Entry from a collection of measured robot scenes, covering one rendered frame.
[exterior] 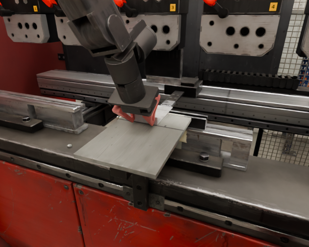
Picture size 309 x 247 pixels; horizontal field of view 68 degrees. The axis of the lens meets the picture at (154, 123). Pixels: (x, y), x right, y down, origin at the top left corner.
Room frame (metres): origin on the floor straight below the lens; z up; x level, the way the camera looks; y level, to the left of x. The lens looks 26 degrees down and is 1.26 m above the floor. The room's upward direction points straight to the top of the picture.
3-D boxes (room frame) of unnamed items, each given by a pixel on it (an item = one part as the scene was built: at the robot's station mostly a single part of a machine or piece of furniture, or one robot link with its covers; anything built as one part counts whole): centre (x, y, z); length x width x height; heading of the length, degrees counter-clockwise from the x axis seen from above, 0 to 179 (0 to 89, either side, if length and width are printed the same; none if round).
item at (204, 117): (0.60, -0.05, 0.99); 0.20 x 0.03 x 0.03; 68
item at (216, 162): (0.55, -0.04, 0.89); 0.30 x 0.05 x 0.03; 68
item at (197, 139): (0.59, -0.07, 0.92); 0.39 x 0.06 x 0.10; 68
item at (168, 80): (0.62, -0.02, 1.13); 0.10 x 0.02 x 0.10; 68
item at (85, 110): (1.14, 0.25, 0.81); 0.64 x 0.08 x 0.14; 158
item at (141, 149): (0.48, 0.03, 1.00); 0.26 x 0.18 x 0.01; 158
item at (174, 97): (0.77, -0.08, 1.01); 0.26 x 0.12 x 0.05; 158
